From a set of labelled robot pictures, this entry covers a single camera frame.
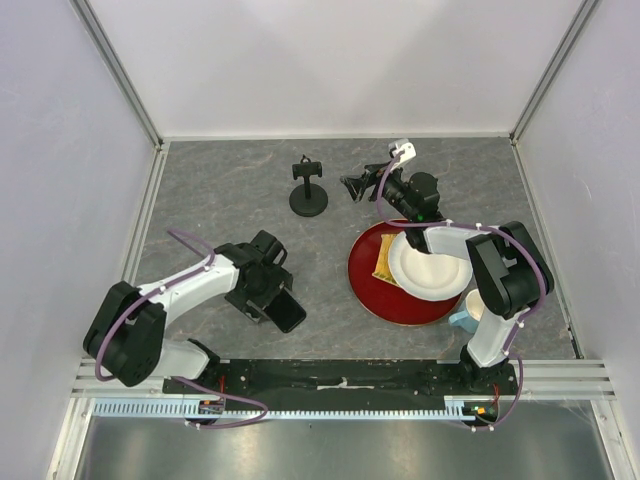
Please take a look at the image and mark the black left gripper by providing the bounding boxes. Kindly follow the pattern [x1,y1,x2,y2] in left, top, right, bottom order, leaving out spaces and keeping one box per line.
[225,264,293,323]

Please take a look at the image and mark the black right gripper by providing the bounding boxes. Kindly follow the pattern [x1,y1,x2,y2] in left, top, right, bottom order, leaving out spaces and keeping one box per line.
[339,160,415,222]

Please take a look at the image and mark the black smartphone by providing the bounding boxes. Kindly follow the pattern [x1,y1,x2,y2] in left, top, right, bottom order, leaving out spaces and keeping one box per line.
[264,289,307,333]

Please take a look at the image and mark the black phone stand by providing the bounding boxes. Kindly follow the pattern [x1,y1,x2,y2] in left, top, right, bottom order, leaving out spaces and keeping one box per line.
[289,155,328,217]

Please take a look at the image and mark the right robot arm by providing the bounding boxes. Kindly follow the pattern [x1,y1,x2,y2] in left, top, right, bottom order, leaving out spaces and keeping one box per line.
[340,162,555,394]

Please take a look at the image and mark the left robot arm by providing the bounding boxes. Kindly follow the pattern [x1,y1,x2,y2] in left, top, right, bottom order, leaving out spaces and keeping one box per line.
[83,230,306,393]

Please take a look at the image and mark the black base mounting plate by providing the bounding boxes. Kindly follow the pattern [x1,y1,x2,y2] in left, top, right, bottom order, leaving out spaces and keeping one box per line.
[162,357,517,412]

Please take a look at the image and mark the yellow sponge cloth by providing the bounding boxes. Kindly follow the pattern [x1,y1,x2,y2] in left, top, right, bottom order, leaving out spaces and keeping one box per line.
[372,234,397,286]

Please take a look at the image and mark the red round tray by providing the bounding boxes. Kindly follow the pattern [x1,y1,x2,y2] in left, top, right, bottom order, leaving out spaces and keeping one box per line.
[347,222,462,327]

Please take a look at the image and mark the white paper plate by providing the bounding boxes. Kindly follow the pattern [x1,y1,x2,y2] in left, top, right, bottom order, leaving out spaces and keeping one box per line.
[388,232,472,302]

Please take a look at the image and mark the light blue mug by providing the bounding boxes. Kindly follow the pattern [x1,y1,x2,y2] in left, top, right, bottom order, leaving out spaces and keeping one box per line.
[448,289,485,334]

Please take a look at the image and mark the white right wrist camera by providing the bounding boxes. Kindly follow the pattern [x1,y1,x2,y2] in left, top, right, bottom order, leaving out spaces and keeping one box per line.
[388,139,416,164]

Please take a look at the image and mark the slotted cable duct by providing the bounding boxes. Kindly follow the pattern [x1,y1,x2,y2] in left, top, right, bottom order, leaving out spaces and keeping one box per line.
[92,398,498,421]

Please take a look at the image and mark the aluminium front rail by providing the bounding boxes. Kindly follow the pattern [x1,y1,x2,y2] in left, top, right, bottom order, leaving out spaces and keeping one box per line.
[71,359,616,400]

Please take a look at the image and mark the right aluminium frame post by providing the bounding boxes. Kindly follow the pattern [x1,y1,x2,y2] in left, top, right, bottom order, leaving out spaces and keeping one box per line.
[509,0,601,146]

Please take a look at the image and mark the aluminium frame post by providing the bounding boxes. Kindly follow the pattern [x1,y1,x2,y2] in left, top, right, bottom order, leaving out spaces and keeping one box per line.
[70,0,164,149]
[509,0,601,146]

